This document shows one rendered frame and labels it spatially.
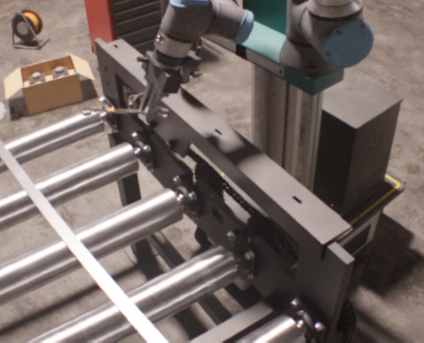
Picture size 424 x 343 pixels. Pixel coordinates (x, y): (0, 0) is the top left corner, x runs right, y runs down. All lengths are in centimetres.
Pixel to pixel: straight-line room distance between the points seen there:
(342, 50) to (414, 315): 150
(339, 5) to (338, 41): 9
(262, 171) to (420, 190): 194
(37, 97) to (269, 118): 203
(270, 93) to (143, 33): 177
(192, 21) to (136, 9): 242
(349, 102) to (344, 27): 88
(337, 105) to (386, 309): 99
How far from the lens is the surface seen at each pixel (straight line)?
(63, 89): 382
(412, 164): 333
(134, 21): 371
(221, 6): 131
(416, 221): 297
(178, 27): 127
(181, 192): 169
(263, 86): 213
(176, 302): 141
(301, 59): 161
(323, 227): 120
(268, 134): 229
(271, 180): 130
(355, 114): 214
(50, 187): 178
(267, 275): 149
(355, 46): 142
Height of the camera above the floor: 203
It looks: 40 degrees down
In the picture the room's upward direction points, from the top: 4 degrees counter-clockwise
